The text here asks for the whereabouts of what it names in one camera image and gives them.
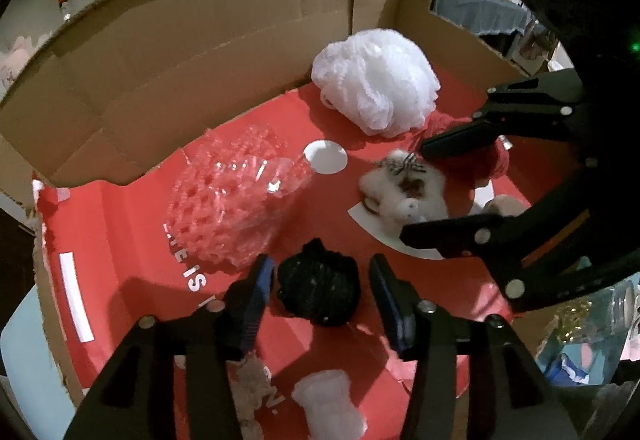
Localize cream knitted plush toy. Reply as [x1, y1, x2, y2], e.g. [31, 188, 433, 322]
[227, 352, 273, 440]

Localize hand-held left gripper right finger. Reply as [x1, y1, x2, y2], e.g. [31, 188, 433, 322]
[368, 254, 581, 440]

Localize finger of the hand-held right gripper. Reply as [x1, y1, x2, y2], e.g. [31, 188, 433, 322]
[419, 67, 587, 162]
[400, 157, 640, 313]

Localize red foam net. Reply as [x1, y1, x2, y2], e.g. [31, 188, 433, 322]
[165, 125, 313, 271]

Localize white plush bunny keychain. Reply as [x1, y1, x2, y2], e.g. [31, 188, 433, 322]
[359, 149, 448, 241]

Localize black knit scrunchie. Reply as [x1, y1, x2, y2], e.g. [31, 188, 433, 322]
[276, 238, 362, 327]

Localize white mesh bath pouf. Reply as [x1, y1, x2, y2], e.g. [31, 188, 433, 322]
[311, 30, 441, 138]

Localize dark covered desk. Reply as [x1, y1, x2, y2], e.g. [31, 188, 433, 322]
[432, 0, 531, 56]

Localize white fluffy cloth piece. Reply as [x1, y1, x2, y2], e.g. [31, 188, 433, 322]
[291, 369, 366, 440]

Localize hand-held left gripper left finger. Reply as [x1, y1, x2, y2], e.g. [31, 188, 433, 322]
[62, 254, 275, 440]

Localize small glass bottle with cork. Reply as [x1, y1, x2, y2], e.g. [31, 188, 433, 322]
[550, 277, 640, 361]

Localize cardboard box with red lining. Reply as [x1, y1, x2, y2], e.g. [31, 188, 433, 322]
[0, 0, 566, 408]

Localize red knit scrunchie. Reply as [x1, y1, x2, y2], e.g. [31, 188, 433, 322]
[422, 112, 511, 193]

